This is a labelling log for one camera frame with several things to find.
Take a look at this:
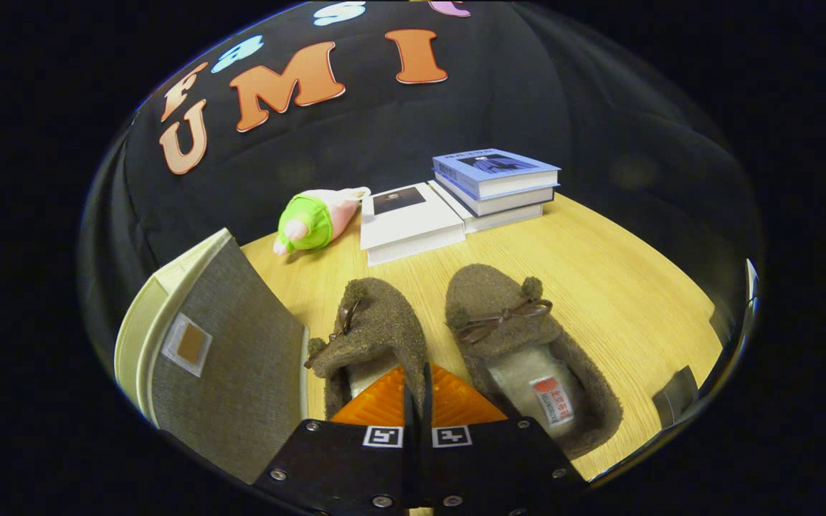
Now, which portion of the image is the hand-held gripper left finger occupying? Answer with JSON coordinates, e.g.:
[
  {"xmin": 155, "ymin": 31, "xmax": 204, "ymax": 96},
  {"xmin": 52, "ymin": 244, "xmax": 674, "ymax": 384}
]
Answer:
[{"xmin": 252, "ymin": 365, "xmax": 414, "ymax": 514}]

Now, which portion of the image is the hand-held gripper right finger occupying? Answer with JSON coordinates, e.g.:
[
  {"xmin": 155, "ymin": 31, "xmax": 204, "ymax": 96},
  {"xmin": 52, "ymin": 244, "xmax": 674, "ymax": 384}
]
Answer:
[{"xmin": 423, "ymin": 363, "xmax": 590, "ymax": 514}]

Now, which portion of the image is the brown fuzzy shoe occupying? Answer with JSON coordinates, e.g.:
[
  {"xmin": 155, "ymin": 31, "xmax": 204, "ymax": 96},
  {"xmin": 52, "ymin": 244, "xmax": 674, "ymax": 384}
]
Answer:
[
  {"xmin": 445, "ymin": 263, "xmax": 624, "ymax": 460},
  {"xmin": 303, "ymin": 277, "xmax": 429, "ymax": 424}
]

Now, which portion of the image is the grey fabric storage box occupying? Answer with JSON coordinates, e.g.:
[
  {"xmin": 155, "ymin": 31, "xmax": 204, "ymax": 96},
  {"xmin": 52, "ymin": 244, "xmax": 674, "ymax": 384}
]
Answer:
[{"xmin": 113, "ymin": 228, "xmax": 311, "ymax": 485}]

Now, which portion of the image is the white book with portrait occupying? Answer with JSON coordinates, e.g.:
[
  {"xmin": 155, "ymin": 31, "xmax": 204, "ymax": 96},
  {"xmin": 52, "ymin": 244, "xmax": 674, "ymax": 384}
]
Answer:
[{"xmin": 360, "ymin": 181, "xmax": 467, "ymax": 267}]

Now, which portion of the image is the dark grey block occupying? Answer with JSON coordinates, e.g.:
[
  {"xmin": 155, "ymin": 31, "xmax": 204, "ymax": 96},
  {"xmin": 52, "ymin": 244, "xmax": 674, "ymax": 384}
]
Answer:
[{"xmin": 652, "ymin": 365, "xmax": 701, "ymax": 429}]

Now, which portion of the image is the green pink plush toy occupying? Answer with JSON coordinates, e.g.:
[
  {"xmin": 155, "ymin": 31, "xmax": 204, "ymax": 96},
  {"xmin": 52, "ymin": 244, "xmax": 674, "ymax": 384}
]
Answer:
[{"xmin": 272, "ymin": 187, "xmax": 371, "ymax": 257}]

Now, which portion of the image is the grey white stacked book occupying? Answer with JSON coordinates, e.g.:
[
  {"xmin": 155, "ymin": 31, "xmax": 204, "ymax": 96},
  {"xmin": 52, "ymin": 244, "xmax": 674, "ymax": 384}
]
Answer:
[{"xmin": 436, "ymin": 179, "xmax": 556, "ymax": 217}]

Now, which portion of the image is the blue book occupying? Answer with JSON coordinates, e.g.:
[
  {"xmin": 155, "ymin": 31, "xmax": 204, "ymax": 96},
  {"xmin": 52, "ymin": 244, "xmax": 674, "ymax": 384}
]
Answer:
[{"xmin": 432, "ymin": 148, "xmax": 561, "ymax": 201}]

